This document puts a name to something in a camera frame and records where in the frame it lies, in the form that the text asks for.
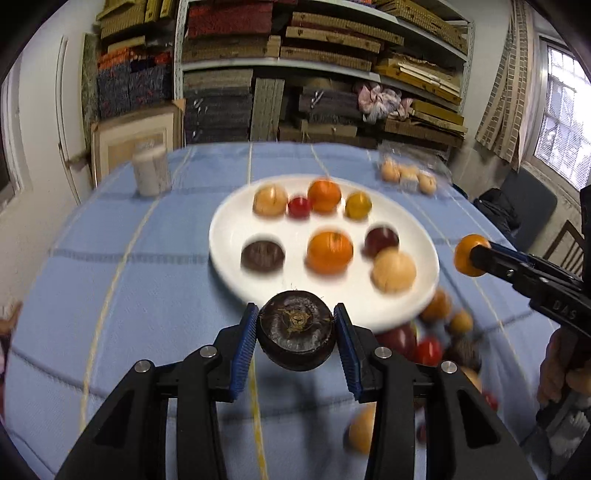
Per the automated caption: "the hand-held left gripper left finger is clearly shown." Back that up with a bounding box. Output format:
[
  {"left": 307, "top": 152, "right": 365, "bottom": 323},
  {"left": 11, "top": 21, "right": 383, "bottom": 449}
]
[{"left": 55, "top": 302, "right": 260, "bottom": 480}]

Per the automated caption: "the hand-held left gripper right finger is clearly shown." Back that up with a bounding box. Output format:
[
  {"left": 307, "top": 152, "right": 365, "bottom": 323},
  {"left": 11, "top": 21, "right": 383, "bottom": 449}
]
[{"left": 335, "top": 302, "right": 539, "bottom": 480}]

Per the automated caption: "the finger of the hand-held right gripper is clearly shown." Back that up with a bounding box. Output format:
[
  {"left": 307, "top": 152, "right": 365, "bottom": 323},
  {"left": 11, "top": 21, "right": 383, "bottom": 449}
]
[
  {"left": 470, "top": 244, "right": 539, "bottom": 289},
  {"left": 492, "top": 243, "right": 578, "bottom": 287}
]

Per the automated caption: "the smooth yellow-orange mandarin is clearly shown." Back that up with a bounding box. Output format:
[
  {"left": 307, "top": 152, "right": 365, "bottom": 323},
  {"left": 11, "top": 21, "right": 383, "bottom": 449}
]
[{"left": 454, "top": 234, "right": 492, "bottom": 278}]

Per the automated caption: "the dark purple plum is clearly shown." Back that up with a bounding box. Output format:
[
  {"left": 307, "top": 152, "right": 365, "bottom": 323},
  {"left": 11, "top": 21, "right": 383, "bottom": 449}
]
[
  {"left": 363, "top": 226, "right": 400, "bottom": 257},
  {"left": 376, "top": 323, "right": 419, "bottom": 363}
]

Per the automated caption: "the dark brown water chestnut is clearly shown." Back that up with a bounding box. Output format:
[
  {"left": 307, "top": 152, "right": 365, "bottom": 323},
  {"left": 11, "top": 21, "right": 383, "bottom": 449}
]
[
  {"left": 256, "top": 291, "right": 337, "bottom": 371},
  {"left": 445, "top": 337, "right": 483, "bottom": 372},
  {"left": 241, "top": 239, "right": 286, "bottom": 273}
]

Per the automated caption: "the tan round pear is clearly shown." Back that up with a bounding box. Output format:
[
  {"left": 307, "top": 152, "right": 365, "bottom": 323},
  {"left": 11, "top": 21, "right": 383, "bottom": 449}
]
[
  {"left": 347, "top": 404, "right": 377, "bottom": 455},
  {"left": 459, "top": 367, "right": 483, "bottom": 393},
  {"left": 253, "top": 184, "right": 288, "bottom": 217},
  {"left": 372, "top": 248, "right": 417, "bottom": 293},
  {"left": 419, "top": 290, "right": 453, "bottom": 324}
]

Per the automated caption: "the orange mandarin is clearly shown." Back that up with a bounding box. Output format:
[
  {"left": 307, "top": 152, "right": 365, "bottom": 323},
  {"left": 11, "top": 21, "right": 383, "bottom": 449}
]
[
  {"left": 307, "top": 179, "right": 342, "bottom": 214},
  {"left": 307, "top": 231, "right": 354, "bottom": 274}
]

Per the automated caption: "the white oval plate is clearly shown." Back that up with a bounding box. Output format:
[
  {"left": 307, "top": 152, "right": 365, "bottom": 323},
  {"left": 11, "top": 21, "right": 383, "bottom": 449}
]
[{"left": 209, "top": 174, "right": 440, "bottom": 334}]

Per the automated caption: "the green-yellow mandarin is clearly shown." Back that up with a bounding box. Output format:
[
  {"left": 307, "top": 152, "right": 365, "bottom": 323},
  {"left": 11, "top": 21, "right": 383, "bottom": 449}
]
[{"left": 345, "top": 191, "right": 373, "bottom": 220}]

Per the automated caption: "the person's right hand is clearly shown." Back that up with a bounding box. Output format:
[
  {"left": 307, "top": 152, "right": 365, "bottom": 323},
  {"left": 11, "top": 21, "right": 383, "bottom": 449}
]
[{"left": 537, "top": 330, "right": 591, "bottom": 411}]

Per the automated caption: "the black bag on chair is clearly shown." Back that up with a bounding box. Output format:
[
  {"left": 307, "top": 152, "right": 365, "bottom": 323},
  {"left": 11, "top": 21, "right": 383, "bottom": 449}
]
[{"left": 473, "top": 188, "right": 522, "bottom": 232}]

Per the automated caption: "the brown chair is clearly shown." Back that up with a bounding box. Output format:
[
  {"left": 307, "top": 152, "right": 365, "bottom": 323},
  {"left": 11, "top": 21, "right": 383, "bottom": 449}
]
[{"left": 542, "top": 220, "right": 585, "bottom": 278}]

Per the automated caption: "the dark grey chair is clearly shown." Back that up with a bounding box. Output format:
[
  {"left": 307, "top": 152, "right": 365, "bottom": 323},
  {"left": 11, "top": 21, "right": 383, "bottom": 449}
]
[{"left": 499, "top": 167, "right": 558, "bottom": 238}]

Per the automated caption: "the blue checked tablecloth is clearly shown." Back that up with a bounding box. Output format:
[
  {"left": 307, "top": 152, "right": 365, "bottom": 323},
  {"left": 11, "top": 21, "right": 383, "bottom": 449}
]
[{"left": 4, "top": 141, "right": 559, "bottom": 480}]

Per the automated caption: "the clear plastic clamshell box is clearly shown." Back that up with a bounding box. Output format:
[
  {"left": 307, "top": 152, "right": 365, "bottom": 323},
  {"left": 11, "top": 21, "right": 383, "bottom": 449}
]
[{"left": 376, "top": 143, "right": 451, "bottom": 197}]

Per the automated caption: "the barred bright window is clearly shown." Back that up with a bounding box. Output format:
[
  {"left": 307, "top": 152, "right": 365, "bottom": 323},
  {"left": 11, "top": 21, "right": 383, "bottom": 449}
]
[{"left": 522, "top": 37, "right": 591, "bottom": 190}]

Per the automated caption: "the stack of yellow flat boxes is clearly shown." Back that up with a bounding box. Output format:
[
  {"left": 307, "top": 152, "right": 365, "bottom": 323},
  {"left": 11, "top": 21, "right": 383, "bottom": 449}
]
[{"left": 383, "top": 99, "right": 467, "bottom": 148}]

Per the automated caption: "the beige checked curtain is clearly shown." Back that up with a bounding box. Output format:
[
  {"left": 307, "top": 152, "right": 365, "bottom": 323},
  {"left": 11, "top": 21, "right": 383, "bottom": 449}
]
[{"left": 475, "top": 0, "right": 548, "bottom": 162}]

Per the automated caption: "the pink plastic bag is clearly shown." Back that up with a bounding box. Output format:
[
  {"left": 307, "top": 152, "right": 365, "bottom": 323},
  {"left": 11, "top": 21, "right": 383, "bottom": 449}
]
[{"left": 355, "top": 83, "right": 414, "bottom": 123}]

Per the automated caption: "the white drink can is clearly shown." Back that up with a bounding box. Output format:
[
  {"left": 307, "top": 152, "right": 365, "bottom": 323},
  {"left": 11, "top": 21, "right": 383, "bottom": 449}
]
[{"left": 133, "top": 143, "right": 171, "bottom": 198}]

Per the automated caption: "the stack of dark brown boxes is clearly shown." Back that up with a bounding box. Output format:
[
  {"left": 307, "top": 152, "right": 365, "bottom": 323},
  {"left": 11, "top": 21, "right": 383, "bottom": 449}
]
[{"left": 277, "top": 85, "right": 389, "bottom": 144}]

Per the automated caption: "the stack of dark grey boxes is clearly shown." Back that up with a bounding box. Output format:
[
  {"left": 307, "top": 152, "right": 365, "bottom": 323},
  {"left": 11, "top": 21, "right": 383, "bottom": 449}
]
[{"left": 184, "top": 69, "right": 254, "bottom": 144}]

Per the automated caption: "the framed picture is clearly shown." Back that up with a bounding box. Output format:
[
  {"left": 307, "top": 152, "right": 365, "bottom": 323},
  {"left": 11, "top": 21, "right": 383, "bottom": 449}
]
[{"left": 90, "top": 108, "right": 185, "bottom": 183}]

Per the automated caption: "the upright grey patterned box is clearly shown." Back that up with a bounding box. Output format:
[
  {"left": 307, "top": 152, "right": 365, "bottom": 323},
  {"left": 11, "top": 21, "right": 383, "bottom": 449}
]
[{"left": 250, "top": 78, "right": 286, "bottom": 141}]

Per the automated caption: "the stack of tan flat cases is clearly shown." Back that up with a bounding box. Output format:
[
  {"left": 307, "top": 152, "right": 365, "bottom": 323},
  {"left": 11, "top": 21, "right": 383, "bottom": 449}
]
[{"left": 182, "top": 0, "right": 469, "bottom": 102}]

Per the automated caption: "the stack of blue patterned boxes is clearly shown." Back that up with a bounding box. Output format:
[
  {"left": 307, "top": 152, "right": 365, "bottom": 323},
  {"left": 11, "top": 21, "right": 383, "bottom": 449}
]
[{"left": 97, "top": 51, "right": 174, "bottom": 118}]

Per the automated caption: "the white leaning board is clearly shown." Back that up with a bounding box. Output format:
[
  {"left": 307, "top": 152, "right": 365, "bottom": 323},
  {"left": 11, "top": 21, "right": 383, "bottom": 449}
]
[{"left": 55, "top": 37, "right": 95, "bottom": 204}]

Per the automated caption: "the white metal shelf rack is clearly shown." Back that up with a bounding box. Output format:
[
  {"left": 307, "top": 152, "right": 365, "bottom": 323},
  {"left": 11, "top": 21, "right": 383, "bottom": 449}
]
[{"left": 173, "top": 0, "right": 476, "bottom": 153}]

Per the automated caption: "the marbled grey panel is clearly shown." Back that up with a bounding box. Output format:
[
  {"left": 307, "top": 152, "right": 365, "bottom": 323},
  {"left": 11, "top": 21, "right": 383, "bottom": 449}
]
[{"left": 82, "top": 32, "right": 100, "bottom": 125}]

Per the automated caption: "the red patterned box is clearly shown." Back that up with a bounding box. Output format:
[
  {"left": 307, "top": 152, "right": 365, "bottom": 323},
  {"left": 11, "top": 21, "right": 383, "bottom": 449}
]
[{"left": 187, "top": 2, "right": 274, "bottom": 40}]

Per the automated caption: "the stack of tan woven boxes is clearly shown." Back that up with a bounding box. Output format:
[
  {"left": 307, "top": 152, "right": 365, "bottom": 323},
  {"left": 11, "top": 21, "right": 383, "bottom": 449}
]
[{"left": 96, "top": 0, "right": 178, "bottom": 42}]

